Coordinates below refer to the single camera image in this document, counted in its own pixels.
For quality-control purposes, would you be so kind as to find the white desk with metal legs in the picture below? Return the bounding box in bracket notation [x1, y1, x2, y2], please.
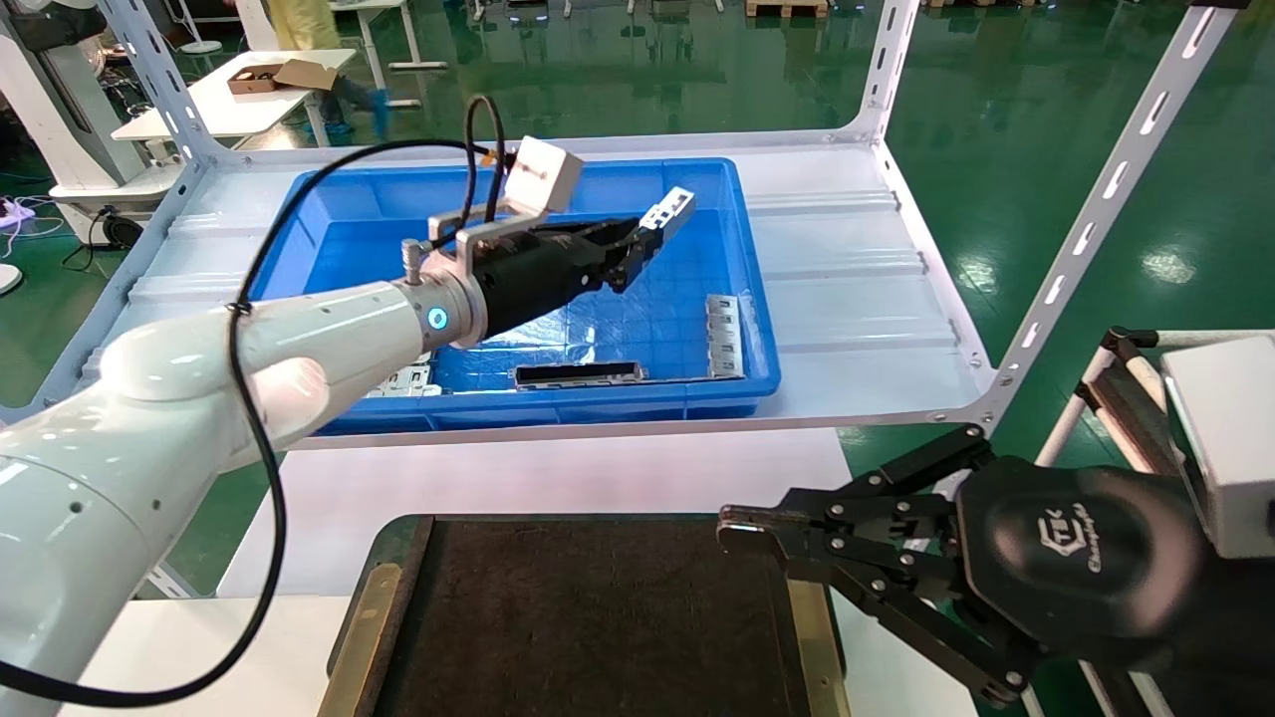
[329, 0, 451, 112]

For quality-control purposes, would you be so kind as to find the white slotted shelf rack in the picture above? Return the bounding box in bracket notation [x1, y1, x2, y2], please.
[0, 0, 1248, 600]

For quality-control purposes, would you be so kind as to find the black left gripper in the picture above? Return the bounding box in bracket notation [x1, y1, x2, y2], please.
[468, 215, 660, 342]

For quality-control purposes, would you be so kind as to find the black round floor device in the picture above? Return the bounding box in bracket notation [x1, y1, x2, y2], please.
[98, 206, 146, 253]

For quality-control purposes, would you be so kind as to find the person in yellow top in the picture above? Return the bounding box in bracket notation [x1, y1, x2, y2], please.
[265, 0, 396, 137]

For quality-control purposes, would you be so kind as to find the perforated silver metal part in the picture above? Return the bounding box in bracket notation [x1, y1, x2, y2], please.
[637, 185, 697, 241]

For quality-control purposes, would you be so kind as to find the white floor power strip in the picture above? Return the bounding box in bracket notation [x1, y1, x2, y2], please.
[0, 195, 63, 242]

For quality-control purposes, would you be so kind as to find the open cardboard box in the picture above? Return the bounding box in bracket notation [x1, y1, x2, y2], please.
[226, 59, 344, 97]

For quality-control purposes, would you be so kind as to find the white background machine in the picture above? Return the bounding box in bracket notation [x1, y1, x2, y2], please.
[0, 0, 188, 218]

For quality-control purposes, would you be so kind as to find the dark hollow metal part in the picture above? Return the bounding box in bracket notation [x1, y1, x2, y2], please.
[510, 360, 648, 391]

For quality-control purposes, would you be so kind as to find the clear plastic film bag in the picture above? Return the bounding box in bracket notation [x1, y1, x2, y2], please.
[483, 294, 601, 352]

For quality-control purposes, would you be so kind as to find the black container tray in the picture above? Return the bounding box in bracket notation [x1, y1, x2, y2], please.
[317, 513, 848, 717]

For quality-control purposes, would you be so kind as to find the blue plastic bin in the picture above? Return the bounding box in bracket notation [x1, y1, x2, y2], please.
[247, 157, 782, 437]

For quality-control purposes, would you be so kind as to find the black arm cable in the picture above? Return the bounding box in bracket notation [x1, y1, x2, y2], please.
[0, 94, 519, 710]

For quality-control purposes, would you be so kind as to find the white background table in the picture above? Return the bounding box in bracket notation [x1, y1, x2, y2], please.
[111, 47, 359, 152]

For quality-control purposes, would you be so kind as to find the white stand with black clamps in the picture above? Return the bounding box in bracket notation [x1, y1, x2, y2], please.
[1036, 326, 1275, 474]

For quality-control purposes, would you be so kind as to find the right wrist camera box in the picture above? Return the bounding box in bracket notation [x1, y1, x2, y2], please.
[1159, 336, 1275, 561]

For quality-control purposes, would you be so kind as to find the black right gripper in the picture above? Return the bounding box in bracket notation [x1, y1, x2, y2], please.
[716, 423, 1212, 710]

